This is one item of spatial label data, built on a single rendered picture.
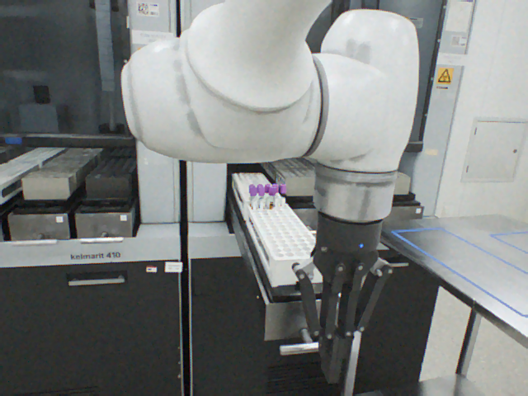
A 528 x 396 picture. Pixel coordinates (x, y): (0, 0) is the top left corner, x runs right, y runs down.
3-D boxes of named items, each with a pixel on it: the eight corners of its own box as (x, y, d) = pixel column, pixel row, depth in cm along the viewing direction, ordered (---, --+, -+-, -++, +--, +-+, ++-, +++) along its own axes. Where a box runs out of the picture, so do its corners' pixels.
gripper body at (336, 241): (368, 200, 47) (359, 265, 50) (305, 202, 46) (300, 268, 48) (399, 222, 40) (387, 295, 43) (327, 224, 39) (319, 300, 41)
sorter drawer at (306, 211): (247, 175, 169) (248, 156, 167) (276, 175, 172) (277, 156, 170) (288, 238, 101) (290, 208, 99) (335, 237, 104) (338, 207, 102)
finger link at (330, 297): (347, 264, 43) (336, 264, 43) (335, 343, 46) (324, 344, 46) (335, 249, 47) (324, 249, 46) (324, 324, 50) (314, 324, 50)
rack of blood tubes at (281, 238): (245, 227, 90) (246, 204, 88) (284, 226, 92) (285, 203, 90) (272, 293, 62) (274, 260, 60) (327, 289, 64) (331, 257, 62)
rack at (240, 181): (231, 191, 119) (231, 172, 117) (261, 190, 121) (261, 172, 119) (244, 224, 92) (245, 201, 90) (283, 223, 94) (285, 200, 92)
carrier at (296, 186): (317, 194, 115) (318, 176, 113) (319, 195, 113) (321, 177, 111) (281, 195, 112) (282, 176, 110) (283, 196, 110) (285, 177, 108)
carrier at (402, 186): (405, 193, 121) (407, 175, 119) (408, 195, 119) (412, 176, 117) (372, 193, 118) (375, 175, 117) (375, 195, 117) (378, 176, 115)
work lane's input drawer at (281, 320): (223, 207, 124) (224, 181, 122) (263, 206, 127) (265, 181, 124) (268, 360, 56) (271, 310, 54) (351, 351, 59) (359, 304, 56)
